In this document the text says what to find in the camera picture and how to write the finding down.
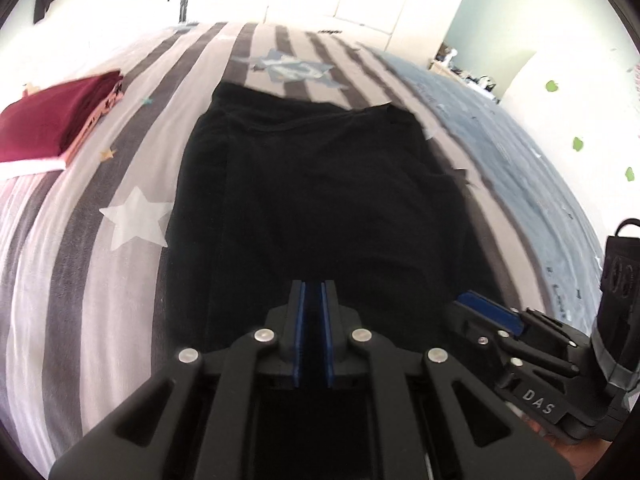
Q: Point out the folded metal rack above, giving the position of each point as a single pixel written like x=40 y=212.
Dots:
x=185 y=0

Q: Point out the small white desk fan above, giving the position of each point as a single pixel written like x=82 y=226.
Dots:
x=451 y=56

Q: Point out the striped star bedsheet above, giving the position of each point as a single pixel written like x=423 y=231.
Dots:
x=75 y=285

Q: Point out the white headboard apple stickers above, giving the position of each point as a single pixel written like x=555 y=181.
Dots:
x=575 y=110

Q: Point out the red dotted wall decal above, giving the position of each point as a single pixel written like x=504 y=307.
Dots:
x=635 y=77

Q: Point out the pink folded garment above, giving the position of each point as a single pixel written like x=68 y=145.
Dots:
x=87 y=130

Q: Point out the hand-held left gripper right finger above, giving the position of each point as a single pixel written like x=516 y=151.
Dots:
x=329 y=330

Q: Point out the black printed t-shirt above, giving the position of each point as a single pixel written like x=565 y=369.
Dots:
x=325 y=185

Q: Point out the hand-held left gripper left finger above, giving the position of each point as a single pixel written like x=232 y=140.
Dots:
x=298 y=330

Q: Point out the cream nightstand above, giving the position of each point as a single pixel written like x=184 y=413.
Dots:
x=450 y=72

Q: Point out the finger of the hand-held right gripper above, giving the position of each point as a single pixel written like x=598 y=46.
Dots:
x=550 y=330
x=472 y=332

